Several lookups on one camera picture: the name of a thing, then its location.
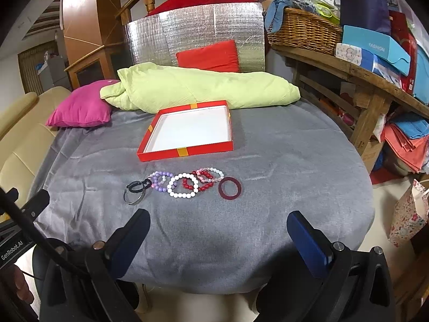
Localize magenta pillow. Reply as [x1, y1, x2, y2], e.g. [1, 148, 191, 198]
[46, 80, 121, 129]

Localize person's left hand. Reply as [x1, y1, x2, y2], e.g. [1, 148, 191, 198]
[0, 265, 35, 306]

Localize dark red ring bangle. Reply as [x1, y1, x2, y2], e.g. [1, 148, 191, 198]
[219, 176, 242, 201]

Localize grey cloth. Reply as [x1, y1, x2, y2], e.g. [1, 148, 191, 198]
[32, 99, 375, 296]

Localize stack of coral cloths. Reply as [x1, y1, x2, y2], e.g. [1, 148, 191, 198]
[382, 121, 429, 175]

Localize white bead bracelet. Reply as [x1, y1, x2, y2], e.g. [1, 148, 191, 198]
[167, 172, 200, 199]

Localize floral gift bag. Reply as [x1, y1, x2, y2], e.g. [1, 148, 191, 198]
[388, 179, 429, 248]

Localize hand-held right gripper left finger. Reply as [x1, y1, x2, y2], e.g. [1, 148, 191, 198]
[42, 208, 151, 322]

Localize wooden cabinet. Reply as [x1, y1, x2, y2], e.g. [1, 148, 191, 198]
[62, 0, 131, 91]

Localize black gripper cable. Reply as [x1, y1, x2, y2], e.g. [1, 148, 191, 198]
[0, 187, 88, 278]

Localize white patterned box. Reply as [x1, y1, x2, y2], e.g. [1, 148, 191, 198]
[335, 43, 364, 64]

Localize dark red bead bracelet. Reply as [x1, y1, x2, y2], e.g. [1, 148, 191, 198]
[182, 170, 215, 193]

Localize red cushion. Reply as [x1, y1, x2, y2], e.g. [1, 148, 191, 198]
[176, 39, 241, 73]

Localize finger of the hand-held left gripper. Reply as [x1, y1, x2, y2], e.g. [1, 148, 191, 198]
[17, 189, 50, 224]

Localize silver metal bangle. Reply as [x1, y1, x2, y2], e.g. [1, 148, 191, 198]
[124, 189, 148, 206]

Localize purple bead bracelet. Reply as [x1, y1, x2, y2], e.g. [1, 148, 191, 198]
[148, 171, 173, 193]

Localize navy blue bag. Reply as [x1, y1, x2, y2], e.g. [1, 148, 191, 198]
[338, 0, 392, 36]

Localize red shallow cardboard box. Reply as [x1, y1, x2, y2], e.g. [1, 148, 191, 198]
[136, 100, 234, 162]

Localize black hair tie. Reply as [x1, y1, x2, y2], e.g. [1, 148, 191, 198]
[127, 179, 152, 194]

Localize light blue cardboard box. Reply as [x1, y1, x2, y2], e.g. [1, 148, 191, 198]
[342, 25, 411, 76]

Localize pink clear bead bracelet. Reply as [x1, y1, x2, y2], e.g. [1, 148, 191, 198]
[196, 166, 224, 184]

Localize beige sofa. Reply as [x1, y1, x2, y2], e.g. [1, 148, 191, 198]
[0, 86, 72, 208]

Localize wooden bench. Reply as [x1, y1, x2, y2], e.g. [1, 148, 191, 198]
[268, 43, 429, 175]

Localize wicker basket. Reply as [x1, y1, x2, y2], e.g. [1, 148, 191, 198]
[266, 7, 343, 56]

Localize folded blue cloth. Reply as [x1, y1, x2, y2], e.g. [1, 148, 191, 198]
[390, 112, 429, 140]

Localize light green blanket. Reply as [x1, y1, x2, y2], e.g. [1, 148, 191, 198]
[99, 63, 301, 113]

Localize silver foil mat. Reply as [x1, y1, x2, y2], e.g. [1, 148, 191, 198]
[122, 2, 266, 74]

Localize red paper bag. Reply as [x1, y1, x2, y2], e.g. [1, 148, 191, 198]
[389, 10, 418, 94]

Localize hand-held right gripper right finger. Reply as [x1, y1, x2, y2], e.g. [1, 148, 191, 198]
[287, 210, 397, 322]

